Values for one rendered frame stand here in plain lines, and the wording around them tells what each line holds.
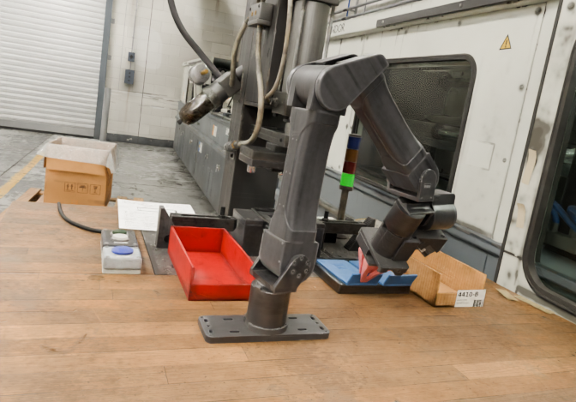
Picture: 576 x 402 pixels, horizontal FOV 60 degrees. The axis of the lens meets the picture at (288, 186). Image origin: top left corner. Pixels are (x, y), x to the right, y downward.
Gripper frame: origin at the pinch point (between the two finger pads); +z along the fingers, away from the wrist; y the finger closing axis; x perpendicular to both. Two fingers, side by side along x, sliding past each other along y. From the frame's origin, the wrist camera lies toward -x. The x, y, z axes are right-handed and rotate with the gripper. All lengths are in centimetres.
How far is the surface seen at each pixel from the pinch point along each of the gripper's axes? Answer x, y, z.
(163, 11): -87, 900, 320
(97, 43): 24, 863, 393
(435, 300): -13.6, -6.1, -0.9
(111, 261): 46.5, 8.9, 7.2
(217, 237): 23.9, 20.0, 11.6
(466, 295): -21.3, -5.8, -2.1
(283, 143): 12.6, 30.1, -8.7
